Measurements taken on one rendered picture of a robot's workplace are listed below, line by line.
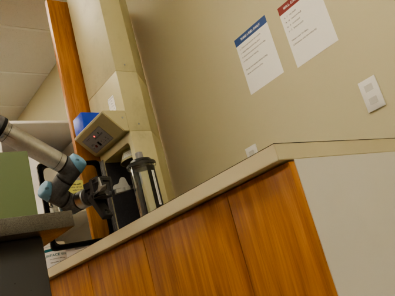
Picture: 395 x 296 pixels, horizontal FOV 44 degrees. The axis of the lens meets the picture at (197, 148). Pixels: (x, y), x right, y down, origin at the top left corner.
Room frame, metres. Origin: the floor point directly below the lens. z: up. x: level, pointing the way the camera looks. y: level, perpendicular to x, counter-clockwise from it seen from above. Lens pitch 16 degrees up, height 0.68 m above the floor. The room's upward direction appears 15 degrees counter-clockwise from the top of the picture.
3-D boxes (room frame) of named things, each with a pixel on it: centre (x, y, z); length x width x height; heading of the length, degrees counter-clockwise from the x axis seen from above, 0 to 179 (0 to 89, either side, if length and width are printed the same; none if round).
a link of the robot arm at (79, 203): (1.93, 0.49, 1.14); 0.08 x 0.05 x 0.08; 144
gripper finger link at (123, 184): (1.87, 0.32, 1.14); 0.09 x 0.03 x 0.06; 90
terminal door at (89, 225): (2.17, 0.60, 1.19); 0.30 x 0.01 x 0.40; 129
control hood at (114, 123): (2.12, 0.41, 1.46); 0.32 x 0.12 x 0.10; 40
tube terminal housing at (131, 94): (2.24, 0.27, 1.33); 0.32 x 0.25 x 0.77; 40
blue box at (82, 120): (2.20, 0.48, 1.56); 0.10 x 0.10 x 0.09; 40
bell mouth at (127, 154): (2.21, 0.28, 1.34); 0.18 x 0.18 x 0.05
